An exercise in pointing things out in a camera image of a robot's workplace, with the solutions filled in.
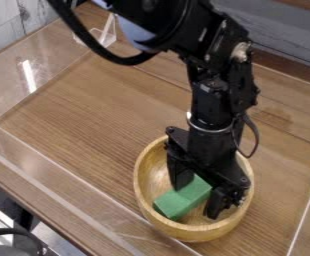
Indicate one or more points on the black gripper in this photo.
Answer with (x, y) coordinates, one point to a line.
(203, 151)

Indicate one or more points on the green rectangular block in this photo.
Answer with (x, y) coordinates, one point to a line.
(175, 203)

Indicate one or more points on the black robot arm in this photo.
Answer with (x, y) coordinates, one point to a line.
(214, 46)

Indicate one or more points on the brown wooden bowl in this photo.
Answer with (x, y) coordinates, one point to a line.
(151, 182)

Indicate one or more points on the clear acrylic tray wall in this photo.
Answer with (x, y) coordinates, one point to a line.
(100, 226)

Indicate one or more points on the clear acrylic corner bracket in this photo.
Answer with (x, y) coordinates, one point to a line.
(103, 30)

